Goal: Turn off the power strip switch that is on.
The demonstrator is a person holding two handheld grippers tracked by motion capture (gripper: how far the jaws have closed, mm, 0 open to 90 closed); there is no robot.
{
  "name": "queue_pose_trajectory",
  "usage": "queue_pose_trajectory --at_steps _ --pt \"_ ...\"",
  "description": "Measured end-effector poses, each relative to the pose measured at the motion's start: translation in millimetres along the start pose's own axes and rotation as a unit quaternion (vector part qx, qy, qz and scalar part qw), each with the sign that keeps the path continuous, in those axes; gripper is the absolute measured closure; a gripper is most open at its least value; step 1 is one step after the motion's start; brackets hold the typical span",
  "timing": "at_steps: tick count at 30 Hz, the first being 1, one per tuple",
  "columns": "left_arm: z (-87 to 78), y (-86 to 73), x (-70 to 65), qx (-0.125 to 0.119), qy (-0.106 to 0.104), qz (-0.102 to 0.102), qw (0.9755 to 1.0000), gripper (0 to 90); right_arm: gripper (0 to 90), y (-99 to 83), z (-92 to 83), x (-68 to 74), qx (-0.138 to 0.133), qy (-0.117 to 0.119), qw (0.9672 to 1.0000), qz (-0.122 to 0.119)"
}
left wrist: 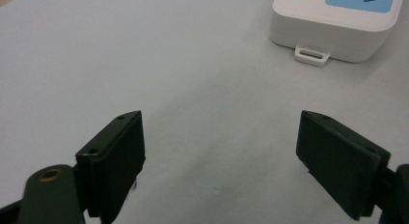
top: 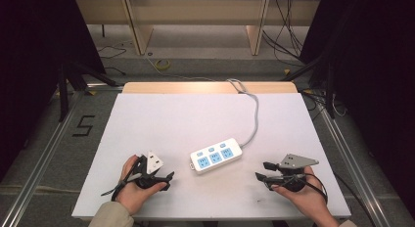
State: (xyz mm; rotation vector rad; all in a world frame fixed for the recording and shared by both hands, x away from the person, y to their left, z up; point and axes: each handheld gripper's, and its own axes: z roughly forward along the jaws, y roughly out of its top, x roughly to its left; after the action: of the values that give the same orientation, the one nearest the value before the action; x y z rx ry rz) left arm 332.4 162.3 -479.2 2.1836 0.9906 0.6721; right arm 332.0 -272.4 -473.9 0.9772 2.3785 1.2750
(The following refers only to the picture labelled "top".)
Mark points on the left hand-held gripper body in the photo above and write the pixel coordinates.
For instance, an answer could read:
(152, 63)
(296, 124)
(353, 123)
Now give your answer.
(150, 163)

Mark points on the person's right hand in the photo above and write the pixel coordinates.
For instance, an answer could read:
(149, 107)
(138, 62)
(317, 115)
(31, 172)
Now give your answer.
(306, 199)

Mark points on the white board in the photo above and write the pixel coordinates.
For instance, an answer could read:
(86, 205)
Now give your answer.
(169, 122)

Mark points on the white power strip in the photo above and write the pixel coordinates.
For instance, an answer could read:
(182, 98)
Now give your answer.
(216, 156)

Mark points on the black metal stand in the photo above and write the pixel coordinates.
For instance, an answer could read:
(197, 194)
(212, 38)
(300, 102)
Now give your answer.
(330, 96)
(63, 90)

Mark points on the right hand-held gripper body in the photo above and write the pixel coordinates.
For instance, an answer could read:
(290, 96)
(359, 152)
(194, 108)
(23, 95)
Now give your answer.
(293, 174)

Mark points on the black curtain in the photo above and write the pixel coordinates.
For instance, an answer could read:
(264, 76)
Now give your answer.
(378, 73)
(29, 57)

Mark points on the yellow tape roll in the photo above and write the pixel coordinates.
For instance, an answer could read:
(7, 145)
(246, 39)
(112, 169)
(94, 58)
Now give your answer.
(162, 64)

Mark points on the aluminium floor rail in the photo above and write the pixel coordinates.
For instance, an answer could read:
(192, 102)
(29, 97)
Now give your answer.
(355, 174)
(42, 158)

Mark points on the person's left hand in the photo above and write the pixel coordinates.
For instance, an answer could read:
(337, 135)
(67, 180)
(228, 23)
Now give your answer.
(132, 192)

